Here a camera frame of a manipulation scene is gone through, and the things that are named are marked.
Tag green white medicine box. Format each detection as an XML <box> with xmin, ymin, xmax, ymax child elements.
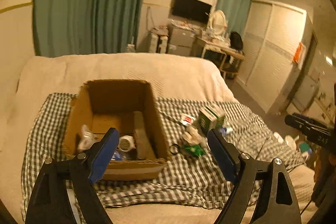
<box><xmin>198</xmin><ymin>105</ymin><xmax>226</xmax><ymax>135</ymax></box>

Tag white lace cloth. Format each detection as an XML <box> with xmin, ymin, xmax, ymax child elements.
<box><xmin>182</xmin><ymin>126</ymin><xmax>207</xmax><ymax>148</ymax></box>

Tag black handled scissors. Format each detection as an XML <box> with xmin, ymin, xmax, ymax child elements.
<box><xmin>170</xmin><ymin>143</ymin><xmax>181</xmax><ymax>155</ymax></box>

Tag green snack packet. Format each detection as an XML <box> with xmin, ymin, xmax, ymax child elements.
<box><xmin>182</xmin><ymin>144</ymin><xmax>205</xmax><ymax>157</ymax></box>

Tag checkered grey white cloth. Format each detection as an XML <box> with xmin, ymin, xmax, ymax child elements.
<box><xmin>21</xmin><ymin>93</ymin><xmax>304</xmax><ymax>215</ymax></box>

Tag red white small packet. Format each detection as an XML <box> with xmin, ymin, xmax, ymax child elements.
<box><xmin>180</xmin><ymin>113</ymin><xmax>195</xmax><ymax>126</ymax></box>

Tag white sliding wardrobe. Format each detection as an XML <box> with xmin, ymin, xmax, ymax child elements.
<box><xmin>236</xmin><ymin>0</ymin><xmax>310</xmax><ymax>113</ymax></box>

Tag clear plastic bag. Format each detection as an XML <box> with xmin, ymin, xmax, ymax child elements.
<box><xmin>77</xmin><ymin>124</ymin><xmax>99</xmax><ymax>152</ymax></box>

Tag orange paper on wardrobe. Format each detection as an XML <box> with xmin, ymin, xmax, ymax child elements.
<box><xmin>292</xmin><ymin>42</ymin><xmax>306</xmax><ymax>64</ymax></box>

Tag blue packet in box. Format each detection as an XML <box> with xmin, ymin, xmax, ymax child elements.
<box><xmin>111</xmin><ymin>151</ymin><xmax>131</xmax><ymax>161</ymax></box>

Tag white round container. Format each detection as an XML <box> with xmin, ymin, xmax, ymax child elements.
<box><xmin>118</xmin><ymin>135</ymin><xmax>136</xmax><ymax>152</ymax></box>

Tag brown cardboard box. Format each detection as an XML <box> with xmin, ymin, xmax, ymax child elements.
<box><xmin>62</xmin><ymin>79</ymin><xmax>170</xmax><ymax>181</ymax></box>

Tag wooden dressing table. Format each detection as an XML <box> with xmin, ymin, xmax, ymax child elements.
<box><xmin>191</xmin><ymin>37</ymin><xmax>245</xmax><ymax>79</ymax></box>

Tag cream bed blanket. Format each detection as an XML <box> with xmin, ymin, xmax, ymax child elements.
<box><xmin>0</xmin><ymin>52</ymin><xmax>318</xmax><ymax>224</ymax></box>

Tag black bag on table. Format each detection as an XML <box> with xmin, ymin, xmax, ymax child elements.
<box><xmin>230</xmin><ymin>31</ymin><xmax>243</xmax><ymax>51</ymax></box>

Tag grey mini fridge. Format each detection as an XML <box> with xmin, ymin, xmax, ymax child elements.
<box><xmin>167</xmin><ymin>24</ymin><xmax>196</xmax><ymax>57</ymax></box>

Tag oval white vanity mirror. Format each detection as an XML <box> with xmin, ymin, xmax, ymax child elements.
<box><xmin>207</xmin><ymin>10</ymin><xmax>228</xmax><ymax>35</ymax></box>

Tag small green window curtain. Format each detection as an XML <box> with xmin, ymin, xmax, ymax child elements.
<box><xmin>216</xmin><ymin>0</ymin><xmax>251</xmax><ymax>36</ymax></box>

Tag large green curtain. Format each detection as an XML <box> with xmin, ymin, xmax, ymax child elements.
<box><xmin>33</xmin><ymin>0</ymin><xmax>143</xmax><ymax>57</ymax></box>

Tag black wall television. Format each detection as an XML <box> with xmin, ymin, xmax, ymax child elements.
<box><xmin>171</xmin><ymin>0</ymin><xmax>211</xmax><ymax>24</ymax></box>

